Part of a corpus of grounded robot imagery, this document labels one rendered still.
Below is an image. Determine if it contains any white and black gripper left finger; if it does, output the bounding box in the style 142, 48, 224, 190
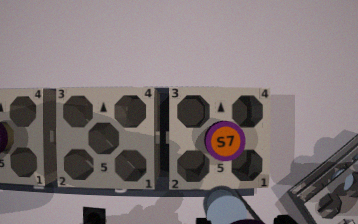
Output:
196, 218, 212, 224

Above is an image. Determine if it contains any white tube rack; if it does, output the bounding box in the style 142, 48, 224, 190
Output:
287, 134, 358, 224

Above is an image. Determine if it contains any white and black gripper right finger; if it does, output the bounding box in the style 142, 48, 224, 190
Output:
273, 214, 298, 224

